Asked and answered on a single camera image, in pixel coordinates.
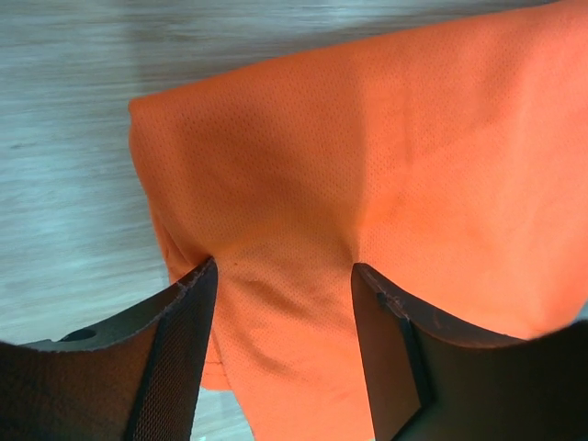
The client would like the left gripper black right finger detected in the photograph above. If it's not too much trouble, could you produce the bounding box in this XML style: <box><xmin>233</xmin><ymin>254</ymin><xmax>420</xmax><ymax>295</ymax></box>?
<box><xmin>351</xmin><ymin>264</ymin><xmax>587</xmax><ymax>441</ymax></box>

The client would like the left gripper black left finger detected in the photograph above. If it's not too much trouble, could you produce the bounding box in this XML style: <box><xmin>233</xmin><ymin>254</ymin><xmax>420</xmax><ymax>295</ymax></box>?
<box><xmin>1</xmin><ymin>258</ymin><xmax>217</xmax><ymax>440</ymax></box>

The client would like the orange t-shirt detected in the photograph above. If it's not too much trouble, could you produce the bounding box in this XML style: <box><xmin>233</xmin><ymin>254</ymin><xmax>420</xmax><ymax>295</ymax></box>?
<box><xmin>129</xmin><ymin>1</ymin><xmax>587</xmax><ymax>440</ymax></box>

